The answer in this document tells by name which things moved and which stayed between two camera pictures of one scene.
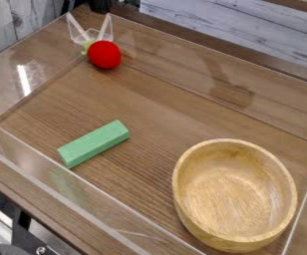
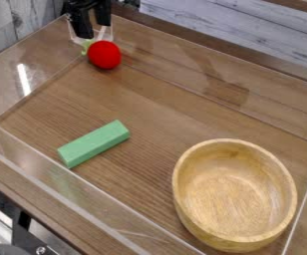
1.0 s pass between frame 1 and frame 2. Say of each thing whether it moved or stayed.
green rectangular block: stayed
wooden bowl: stayed
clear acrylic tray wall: stayed
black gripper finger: moved
